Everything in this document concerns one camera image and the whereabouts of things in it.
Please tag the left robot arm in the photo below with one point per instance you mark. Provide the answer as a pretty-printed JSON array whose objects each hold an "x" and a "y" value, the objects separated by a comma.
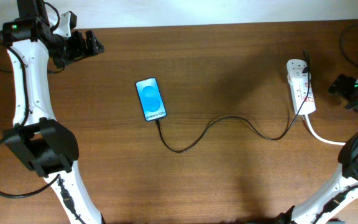
[{"x": 37, "y": 139}]

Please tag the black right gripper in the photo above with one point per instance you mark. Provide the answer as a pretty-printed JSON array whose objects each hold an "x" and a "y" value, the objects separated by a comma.
[{"x": 346, "y": 91}]

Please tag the white power strip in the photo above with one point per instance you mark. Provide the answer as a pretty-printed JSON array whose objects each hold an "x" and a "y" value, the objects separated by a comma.
[{"x": 302, "y": 95}]

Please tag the white USB charger plug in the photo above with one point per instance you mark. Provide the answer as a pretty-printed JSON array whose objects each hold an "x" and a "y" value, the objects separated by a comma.
[{"x": 298, "y": 75}]

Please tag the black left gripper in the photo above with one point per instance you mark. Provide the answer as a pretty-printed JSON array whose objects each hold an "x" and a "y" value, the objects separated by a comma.
[{"x": 80, "y": 50}]

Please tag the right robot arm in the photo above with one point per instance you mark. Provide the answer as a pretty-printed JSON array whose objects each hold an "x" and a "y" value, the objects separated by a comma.
[{"x": 342, "y": 188}]

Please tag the blue Samsung Galaxy smartphone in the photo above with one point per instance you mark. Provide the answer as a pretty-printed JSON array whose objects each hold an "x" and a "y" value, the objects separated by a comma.
[{"x": 151, "y": 99}]

